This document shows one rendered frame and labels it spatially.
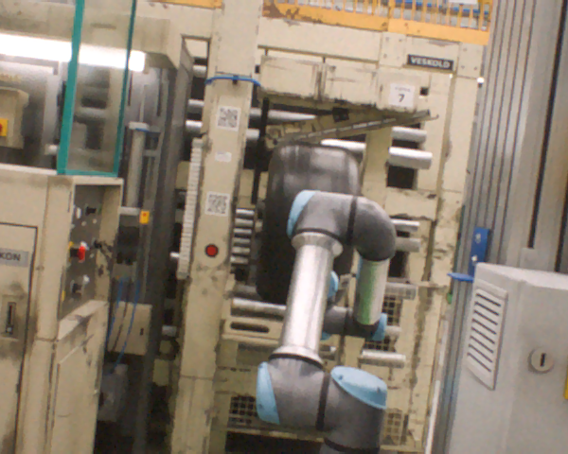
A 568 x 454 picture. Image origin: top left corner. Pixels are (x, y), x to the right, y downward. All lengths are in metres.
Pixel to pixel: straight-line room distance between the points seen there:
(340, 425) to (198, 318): 1.10
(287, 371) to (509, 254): 0.56
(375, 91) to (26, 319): 1.57
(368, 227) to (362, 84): 1.18
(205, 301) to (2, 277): 0.93
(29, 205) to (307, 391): 0.73
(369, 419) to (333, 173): 1.03
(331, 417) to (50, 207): 0.76
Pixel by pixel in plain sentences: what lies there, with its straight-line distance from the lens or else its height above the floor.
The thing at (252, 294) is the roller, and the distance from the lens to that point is 2.62.
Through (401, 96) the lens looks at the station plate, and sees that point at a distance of 2.71.
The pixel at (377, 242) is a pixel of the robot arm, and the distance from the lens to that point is 1.61.
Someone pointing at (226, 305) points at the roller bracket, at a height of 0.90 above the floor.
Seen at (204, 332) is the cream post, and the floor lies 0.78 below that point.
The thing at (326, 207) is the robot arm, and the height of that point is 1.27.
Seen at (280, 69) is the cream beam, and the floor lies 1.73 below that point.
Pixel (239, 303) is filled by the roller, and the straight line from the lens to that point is 2.34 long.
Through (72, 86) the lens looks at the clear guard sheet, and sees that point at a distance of 1.63.
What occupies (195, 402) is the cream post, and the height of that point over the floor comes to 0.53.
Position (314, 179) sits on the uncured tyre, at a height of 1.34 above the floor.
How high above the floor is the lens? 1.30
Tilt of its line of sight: 3 degrees down
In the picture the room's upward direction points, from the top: 7 degrees clockwise
